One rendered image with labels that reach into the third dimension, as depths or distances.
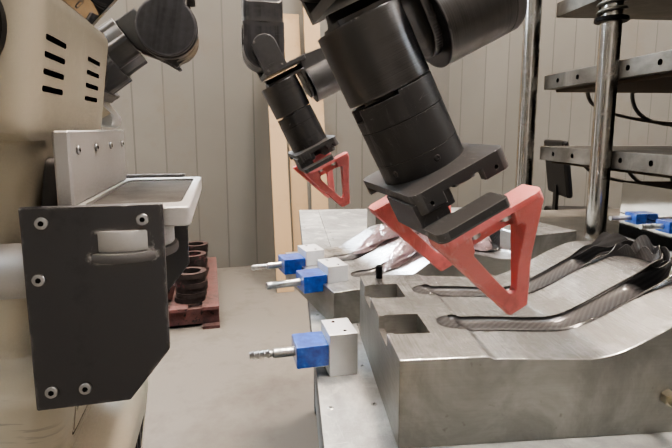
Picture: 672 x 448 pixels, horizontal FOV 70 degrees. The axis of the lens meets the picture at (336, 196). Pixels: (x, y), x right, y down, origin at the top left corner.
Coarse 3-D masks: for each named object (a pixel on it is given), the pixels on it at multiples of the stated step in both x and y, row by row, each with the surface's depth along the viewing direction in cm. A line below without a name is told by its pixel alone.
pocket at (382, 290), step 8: (368, 288) 66; (376, 288) 66; (384, 288) 66; (392, 288) 66; (368, 296) 66; (376, 296) 66; (384, 296) 66; (392, 296) 67; (400, 296) 64; (368, 304) 63
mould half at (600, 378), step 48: (576, 288) 60; (432, 336) 50; (480, 336) 50; (528, 336) 51; (576, 336) 51; (624, 336) 48; (384, 384) 52; (432, 384) 45; (480, 384) 46; (528, 384) 46; (576, 384) 47; (624, 384) 47; (432, 432) 46; (480, 432) 46; (528, 432) 47; (576, 432) 47; (624, 432) 48
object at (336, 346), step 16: (336, 320) 63; (304, 336) 61; (320, 336) 61; (336, 336) 58; (352, 336) 59; (256, 352) 59; (272, 352) 59; (288, 352) 59; (304, 352) 58; (320, 352) 59; (336, 352) 59; (352, 352) 59; (336, 368) 59; (352, 368) 60
